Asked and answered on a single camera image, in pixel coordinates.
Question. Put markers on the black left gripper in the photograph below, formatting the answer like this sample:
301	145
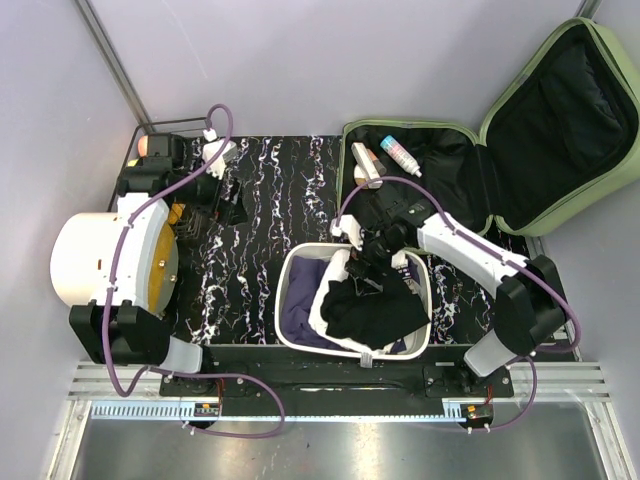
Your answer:
227	212

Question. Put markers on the white grey cloth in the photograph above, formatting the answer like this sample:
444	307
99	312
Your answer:
335	271

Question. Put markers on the white rectangular plastic basin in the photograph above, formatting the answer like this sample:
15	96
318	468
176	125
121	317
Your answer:
282	300

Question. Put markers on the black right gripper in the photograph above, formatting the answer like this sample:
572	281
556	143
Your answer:
358	264

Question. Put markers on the beige cosmetic stick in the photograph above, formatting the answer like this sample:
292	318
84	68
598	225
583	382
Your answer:
380	168

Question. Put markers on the white cylinder appliance orange lid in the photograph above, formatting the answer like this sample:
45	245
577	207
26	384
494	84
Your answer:
146	273

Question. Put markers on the green hard-shell suitcase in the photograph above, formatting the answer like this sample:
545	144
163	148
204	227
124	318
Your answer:
561	137

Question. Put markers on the black garment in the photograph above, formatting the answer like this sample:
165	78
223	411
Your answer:
370	316

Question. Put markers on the aluminium rail frame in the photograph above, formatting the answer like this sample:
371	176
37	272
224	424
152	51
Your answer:
559	424

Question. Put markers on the pink cup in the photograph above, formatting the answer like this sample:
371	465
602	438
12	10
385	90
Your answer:
143	146

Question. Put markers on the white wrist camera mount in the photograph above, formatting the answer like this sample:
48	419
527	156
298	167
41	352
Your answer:
217	153
347	227

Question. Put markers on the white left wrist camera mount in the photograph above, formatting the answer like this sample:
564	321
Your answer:
217	153

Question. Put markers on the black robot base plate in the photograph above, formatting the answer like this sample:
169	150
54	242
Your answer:
314	386

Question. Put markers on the white cosmetic tube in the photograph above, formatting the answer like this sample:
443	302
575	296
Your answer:
361	156

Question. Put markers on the pink blue tube bottle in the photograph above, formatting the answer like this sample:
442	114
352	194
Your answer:
401	156

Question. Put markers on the black wire dish rack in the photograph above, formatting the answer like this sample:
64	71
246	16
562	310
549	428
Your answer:
190	220

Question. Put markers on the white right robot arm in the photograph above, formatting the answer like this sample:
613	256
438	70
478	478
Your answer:
529	300

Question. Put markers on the white round cosmetic jar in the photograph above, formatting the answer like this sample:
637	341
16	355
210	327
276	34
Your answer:
360	177

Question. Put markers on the navy blue garment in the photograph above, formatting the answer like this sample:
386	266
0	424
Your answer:
304	279

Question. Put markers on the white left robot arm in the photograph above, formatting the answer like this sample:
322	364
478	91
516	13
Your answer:
129	334

